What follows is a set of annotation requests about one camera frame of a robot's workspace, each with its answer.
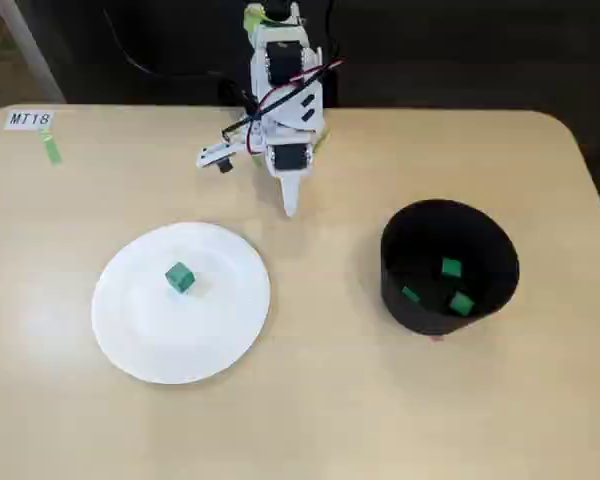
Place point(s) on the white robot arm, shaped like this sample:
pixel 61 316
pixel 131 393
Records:
pixel 286 35

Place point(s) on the white paper plate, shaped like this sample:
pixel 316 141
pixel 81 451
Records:
pixel 180 330

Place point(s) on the green base tape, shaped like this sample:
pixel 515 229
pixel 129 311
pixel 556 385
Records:
pixel 257 161

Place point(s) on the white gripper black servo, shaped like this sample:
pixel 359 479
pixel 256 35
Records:
pixel 286 159

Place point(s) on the white wrist camera black lens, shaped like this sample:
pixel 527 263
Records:
pixel 211 155

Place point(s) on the green cube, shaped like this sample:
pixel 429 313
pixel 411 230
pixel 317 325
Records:
pixel 461 304
pixel 411 294
pixel 180 278
pixel 451 267

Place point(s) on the small pink tape piece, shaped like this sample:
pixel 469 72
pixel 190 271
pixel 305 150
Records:
pixel 437 339

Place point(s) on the white MT18 label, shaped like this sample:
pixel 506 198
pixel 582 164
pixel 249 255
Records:
pixel 29 120

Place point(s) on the white metal pole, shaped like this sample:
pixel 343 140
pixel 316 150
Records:
pixel 30 50

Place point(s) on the green tape strip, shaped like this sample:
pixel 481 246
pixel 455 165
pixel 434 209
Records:
pixel 51 147

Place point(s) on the black round pot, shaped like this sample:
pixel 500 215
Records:
pixel 425 240

